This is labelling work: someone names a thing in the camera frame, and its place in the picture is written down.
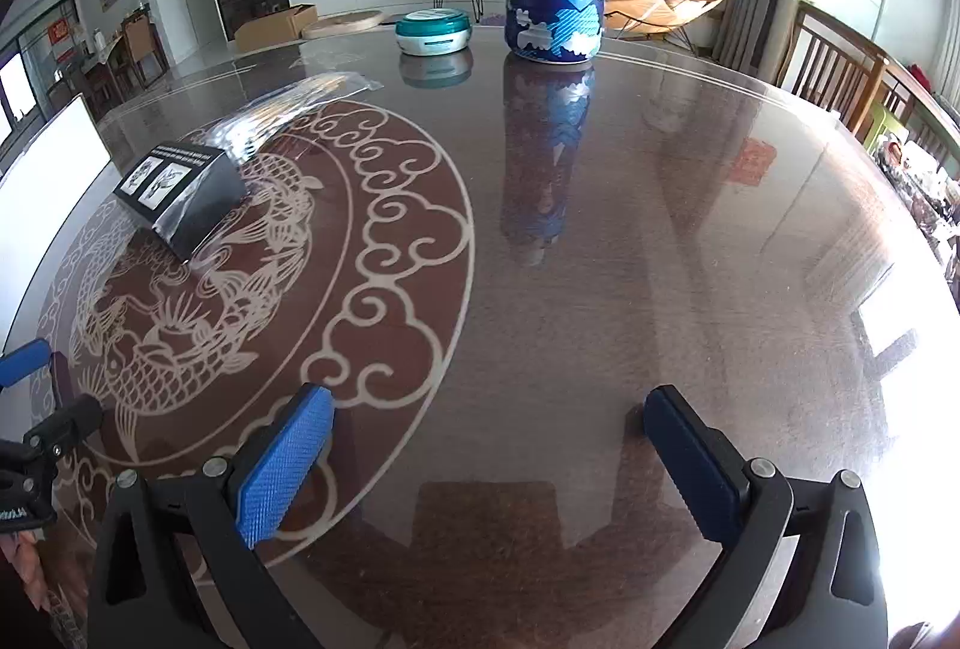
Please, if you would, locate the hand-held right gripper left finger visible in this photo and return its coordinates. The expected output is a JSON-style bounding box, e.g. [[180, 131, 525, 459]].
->
[[88, 382, 336, 649]]

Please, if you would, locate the wooden dining chair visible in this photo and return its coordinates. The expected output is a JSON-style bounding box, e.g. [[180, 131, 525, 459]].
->
[[120, 11, 170, 87]]

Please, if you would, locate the teal round box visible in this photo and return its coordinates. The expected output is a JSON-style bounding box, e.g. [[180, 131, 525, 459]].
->
[[395, 7, 475, 57]]

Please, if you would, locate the wooden slatted chair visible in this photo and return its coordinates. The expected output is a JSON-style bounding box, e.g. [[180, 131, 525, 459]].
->
[[862, 56, 960, 170], [780, 0, 893, 132]]

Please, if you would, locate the brown cardboard box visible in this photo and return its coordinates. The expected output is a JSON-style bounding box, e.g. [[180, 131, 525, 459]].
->
[[235, 4, 320, 52]]

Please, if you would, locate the cotton swab packet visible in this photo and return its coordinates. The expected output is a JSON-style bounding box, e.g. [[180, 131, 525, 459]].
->
[[184, 71, 374, 166]]

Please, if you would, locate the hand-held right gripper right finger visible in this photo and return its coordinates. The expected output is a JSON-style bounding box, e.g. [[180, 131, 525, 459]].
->
[[643, 385, 890, 649]]

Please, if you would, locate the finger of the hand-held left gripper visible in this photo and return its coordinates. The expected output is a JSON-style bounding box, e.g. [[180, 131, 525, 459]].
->
[[22, 394, 104, 470], [0, 340, 52, 389]]

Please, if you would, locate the person's left hand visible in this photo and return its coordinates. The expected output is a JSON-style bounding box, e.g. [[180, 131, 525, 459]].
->
[[0, 533, 47, 611]]

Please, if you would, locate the black cardboard box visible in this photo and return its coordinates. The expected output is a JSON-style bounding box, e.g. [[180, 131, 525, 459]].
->
[[112, 142, 248, 264]]

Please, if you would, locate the green chair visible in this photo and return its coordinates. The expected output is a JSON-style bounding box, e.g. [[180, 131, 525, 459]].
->
[[862, 109, 912, 155]]

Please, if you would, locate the beige pet bed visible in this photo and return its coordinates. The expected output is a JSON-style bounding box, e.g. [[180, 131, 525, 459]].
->
[[302, 10, 385, 38]]

